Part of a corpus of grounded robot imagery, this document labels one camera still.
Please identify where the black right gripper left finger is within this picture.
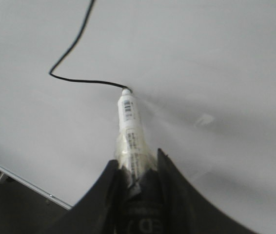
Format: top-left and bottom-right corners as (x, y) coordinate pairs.
(38, 159), (118, 234)

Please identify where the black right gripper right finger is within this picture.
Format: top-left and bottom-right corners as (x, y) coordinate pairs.
(157, 148), (255, 234)

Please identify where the metal whiteboard mounting bracket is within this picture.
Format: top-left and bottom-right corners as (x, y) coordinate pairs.
(0, 173), (15, 184)

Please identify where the white whiteboard with aluminium frame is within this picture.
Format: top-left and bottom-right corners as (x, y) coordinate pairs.
(0, 0), (276, 234)

